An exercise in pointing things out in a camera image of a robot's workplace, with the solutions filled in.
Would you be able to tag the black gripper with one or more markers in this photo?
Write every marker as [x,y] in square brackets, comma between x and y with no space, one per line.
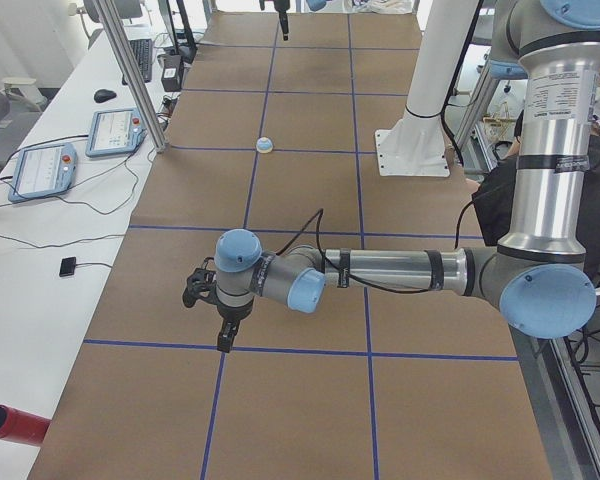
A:
[232,315]

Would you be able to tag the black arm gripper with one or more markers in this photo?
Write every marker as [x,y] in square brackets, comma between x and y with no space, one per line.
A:
[282,11]

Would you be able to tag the light blue call bell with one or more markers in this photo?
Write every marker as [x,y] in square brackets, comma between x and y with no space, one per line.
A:
[264,145]

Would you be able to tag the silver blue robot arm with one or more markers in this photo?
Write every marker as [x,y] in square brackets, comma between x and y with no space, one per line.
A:
[534,275]
[313,5]

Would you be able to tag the brown table mat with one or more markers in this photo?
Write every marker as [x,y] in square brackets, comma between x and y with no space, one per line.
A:
[372,385]

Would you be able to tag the black power adapter box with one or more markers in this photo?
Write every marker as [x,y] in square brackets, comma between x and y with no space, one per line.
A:
[172,73]

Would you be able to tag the black keyboard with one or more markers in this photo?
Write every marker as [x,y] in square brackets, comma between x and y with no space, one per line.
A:
[143,53]

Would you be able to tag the small black puck device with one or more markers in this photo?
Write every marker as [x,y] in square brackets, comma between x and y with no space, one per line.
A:
[67,266]

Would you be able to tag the black computer mouse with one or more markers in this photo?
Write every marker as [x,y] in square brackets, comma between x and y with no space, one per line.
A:
[104,95]

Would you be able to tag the far blue teach pendant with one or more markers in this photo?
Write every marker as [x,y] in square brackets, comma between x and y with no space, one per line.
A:
[113,132]

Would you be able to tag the blue teach pendant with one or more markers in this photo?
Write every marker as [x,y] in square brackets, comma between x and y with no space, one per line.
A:
[113,132]
[43,171]

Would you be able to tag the near blue teach pendant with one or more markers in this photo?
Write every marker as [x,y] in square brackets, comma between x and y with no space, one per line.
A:
[43,171]

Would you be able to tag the red thermos bottle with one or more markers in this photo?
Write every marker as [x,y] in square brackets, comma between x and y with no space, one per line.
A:
[22,427]

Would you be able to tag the seated person black jacket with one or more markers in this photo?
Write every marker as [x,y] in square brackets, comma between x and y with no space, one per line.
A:
[493,205]

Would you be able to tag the aluminium frame post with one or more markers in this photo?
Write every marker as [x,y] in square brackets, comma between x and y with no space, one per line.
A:
[112,24]

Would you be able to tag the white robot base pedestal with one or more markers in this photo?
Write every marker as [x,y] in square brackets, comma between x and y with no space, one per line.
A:
[415,146]

